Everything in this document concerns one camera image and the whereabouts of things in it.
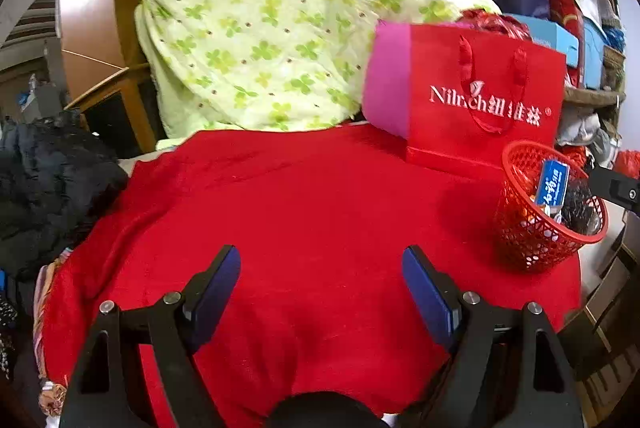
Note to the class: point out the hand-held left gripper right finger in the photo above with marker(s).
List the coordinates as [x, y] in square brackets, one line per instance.
[425, 293]

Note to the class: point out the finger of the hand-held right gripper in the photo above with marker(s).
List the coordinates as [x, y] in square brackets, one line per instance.
[615, 185]

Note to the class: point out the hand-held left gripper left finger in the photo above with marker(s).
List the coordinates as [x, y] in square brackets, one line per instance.
[215, 293]

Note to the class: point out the black plastic bag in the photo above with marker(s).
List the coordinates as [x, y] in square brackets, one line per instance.
[582, 208]

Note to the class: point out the blue tissue packet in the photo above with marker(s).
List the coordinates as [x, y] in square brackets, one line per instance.
[552, 185]

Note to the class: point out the red mesh basket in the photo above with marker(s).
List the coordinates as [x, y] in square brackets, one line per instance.
[525, 238]

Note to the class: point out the wooden shelf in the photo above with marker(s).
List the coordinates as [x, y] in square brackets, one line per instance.
[595, 96]

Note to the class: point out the wicker basket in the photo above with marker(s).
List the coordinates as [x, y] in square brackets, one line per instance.
[614, 68]

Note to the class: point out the narrow light blue box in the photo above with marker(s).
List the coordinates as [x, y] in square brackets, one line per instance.
[594, 53]

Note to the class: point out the red tablecloth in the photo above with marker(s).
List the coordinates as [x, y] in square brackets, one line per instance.
[310, 198]

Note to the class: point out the wide light blue box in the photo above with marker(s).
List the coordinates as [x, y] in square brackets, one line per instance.
[545, 38]

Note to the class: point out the striped cloth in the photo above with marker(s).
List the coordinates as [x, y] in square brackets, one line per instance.
[47, 308]

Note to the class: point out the dark red gift box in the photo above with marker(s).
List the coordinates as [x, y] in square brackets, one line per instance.
[567, 23]

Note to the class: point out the black jacket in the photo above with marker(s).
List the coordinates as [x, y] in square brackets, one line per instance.
[55, 188]

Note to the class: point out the red paper gift bag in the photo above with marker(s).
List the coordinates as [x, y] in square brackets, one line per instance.
[450, 78]

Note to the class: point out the red foil wrapping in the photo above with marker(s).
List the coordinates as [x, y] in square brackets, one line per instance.
[492, 23]

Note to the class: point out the green floral blanket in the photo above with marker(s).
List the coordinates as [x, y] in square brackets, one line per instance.
[280, 18]

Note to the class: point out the curved wooden frame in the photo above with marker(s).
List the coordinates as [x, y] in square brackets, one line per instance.
[90, 8]

